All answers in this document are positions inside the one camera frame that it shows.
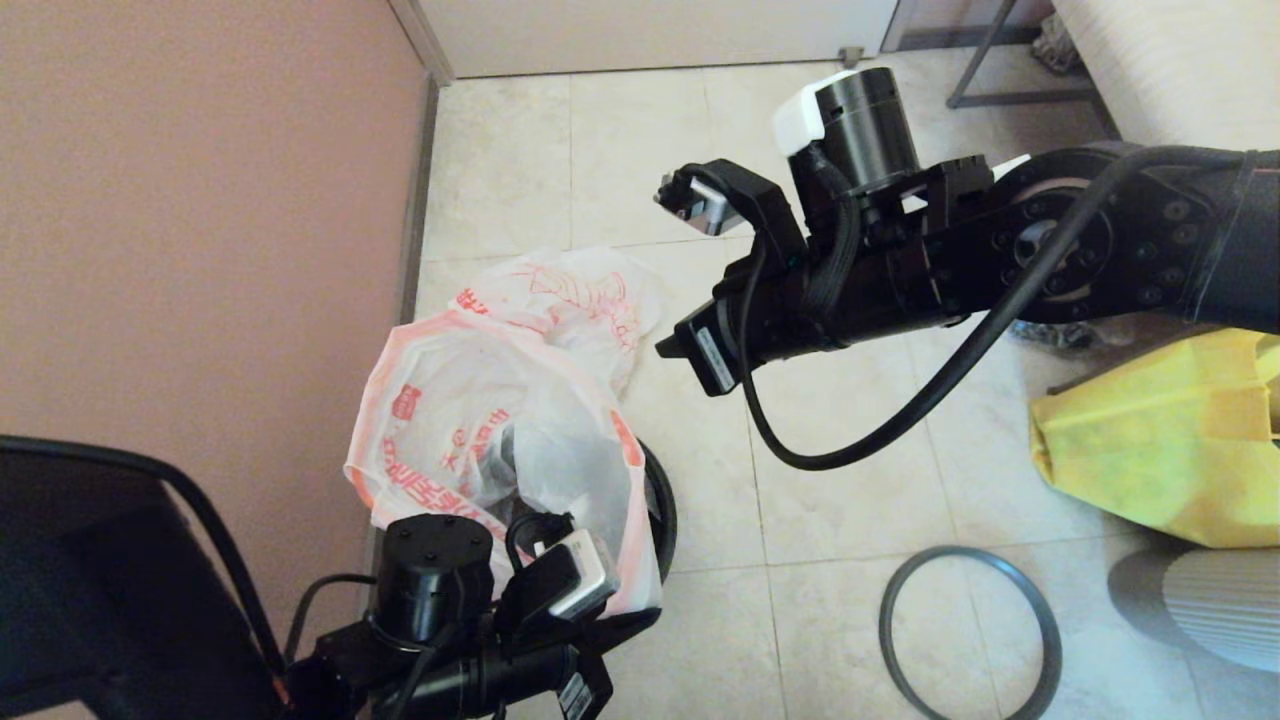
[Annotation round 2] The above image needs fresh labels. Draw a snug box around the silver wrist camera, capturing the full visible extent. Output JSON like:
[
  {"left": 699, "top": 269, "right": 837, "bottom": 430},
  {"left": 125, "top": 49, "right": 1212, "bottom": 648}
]
[
  {"left": 655, "top": 172, "right": 746, "bottom": 238},
  {"left": 545, "top": 530, "right": 621, "bottom": 621}
]

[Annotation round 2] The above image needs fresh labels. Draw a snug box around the grey bin rim ring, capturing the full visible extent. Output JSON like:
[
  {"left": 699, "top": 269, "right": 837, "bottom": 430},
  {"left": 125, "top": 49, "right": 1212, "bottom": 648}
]
[{"left": 880, "top": 546, "right": 1063, "bottom": 720}]

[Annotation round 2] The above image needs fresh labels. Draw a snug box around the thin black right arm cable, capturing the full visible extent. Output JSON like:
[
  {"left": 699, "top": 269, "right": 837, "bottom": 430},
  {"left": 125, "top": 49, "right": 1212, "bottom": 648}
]
[{"left": 738, "top": 145, "right": 1251, "bottom": 472}]

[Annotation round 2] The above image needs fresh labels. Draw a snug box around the black crumpled item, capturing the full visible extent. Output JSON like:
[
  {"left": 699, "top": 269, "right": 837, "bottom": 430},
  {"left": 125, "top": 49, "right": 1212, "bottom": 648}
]
[{"left": 1010, "top": 320, "right": 1096, "bottom": 351}]

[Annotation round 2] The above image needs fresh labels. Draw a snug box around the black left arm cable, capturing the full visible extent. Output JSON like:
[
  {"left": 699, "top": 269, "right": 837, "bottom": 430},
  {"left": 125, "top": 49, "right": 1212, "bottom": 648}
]
[{"left": 0, "top": 435, "right": 291, "bottom": 673}]

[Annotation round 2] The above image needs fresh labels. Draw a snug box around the white ribbed table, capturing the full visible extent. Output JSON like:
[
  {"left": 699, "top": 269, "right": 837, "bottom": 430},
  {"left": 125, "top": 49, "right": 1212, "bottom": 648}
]
[{"left": 1050, "top": 0, "right": 1280, "bottom": 153}]

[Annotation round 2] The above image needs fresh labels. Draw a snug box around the grey cloth bundle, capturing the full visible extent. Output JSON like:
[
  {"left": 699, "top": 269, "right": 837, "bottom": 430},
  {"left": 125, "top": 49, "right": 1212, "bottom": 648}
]
[{"left": 1030, "top": 15, "right": 1081, "bottom": 79}]

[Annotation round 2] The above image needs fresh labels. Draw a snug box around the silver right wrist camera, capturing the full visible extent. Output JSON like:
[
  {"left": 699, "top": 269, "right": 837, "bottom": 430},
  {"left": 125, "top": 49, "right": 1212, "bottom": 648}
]
[{"left": 655, "top": 172, "right": 746, "bottom": 238}]

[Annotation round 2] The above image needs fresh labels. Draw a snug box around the white ribbed bin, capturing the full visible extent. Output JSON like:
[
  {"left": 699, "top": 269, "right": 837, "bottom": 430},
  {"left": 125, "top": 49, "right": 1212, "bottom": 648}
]
[{"left": 1160, "top": 548, "right": 1280, "bottom": 676}]

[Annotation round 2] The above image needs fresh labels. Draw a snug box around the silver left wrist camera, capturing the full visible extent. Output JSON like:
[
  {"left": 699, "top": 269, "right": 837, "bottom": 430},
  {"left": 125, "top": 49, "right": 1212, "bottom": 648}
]
[{"left": 545, "top": 530, "right": 621, "bottom": 621}]

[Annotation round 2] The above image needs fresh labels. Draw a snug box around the dark metal table frame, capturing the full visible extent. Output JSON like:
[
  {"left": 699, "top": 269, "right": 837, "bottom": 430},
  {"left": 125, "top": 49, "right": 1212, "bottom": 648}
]
[{"left": 944, "top": 0, "right": 1101, "bottom": 113}]

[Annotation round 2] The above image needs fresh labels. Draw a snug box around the yellow fabric bag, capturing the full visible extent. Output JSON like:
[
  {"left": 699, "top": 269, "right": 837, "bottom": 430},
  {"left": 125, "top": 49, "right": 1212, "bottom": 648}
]
[{"left": 1030, "top": 328, "right": 1280, "bottom": 551}]

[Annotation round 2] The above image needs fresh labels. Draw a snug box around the white door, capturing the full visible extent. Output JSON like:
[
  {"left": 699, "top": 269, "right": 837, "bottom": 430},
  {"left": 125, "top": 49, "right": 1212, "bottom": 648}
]
[{"left": 415, "top": 0, "right": 901, "bottom": 83}]

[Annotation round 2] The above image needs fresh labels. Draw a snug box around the black left camera bracket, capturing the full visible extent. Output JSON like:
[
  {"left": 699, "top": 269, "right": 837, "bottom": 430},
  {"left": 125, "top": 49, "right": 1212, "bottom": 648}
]
[{"left": 495, "top": 540, "right": 601, "bottom": 643}]

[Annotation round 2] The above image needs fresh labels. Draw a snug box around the black right camera bracket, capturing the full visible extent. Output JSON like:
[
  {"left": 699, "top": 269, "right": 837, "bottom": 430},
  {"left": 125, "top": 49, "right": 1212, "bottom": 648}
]
[{"left": 685, "top": 158, "right": 811, "bottom": 273}]

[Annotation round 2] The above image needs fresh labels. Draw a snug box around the black round trash bin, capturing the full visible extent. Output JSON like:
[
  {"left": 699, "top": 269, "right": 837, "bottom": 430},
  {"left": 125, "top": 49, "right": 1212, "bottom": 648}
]
[{"left": 585, "top": 438, "right": 679, "bottom": 653}]

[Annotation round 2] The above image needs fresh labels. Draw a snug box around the white pink-drawstring trash bag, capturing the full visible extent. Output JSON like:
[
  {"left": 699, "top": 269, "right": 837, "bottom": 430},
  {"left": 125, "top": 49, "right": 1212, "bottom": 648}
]
[{"left": 344, "top": 310, "right": 663, "bottom": 618}]

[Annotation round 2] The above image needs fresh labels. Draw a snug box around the white door frame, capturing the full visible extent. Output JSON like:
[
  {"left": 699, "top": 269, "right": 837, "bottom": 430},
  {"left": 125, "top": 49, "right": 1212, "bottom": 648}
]
[{"left": 388, "top": 0, "right": 459, "bottom": 91}]

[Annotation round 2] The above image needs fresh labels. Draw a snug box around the white red-printed trash bag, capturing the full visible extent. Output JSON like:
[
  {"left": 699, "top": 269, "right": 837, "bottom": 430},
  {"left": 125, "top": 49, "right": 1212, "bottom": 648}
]
[{"left": 455, "top": 247, "right": 669, "bottom": 401}]

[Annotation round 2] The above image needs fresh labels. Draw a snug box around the black camera bracket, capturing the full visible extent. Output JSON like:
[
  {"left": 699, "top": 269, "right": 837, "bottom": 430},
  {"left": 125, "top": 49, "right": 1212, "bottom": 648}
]
[
  {"left": 685, "top": 158, "right": 811, "bottom": 273},
  {"left": 495, "top": 540, "right": 601, "bottom": 643}
]

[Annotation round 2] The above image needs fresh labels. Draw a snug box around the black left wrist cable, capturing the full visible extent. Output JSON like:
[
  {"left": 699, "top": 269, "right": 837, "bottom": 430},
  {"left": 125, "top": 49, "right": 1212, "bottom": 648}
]
[{"left": 505, "top": 512, "right": 578, "bottom": 571}]

